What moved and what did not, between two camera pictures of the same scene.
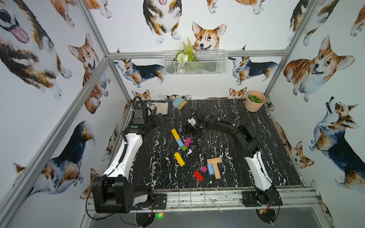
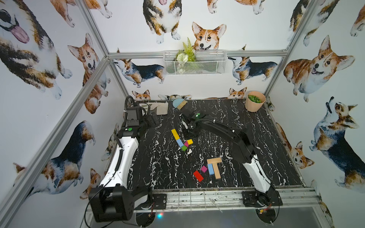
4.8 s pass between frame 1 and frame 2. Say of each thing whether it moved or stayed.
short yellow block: stayed
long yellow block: moved
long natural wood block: stayed
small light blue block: stayed
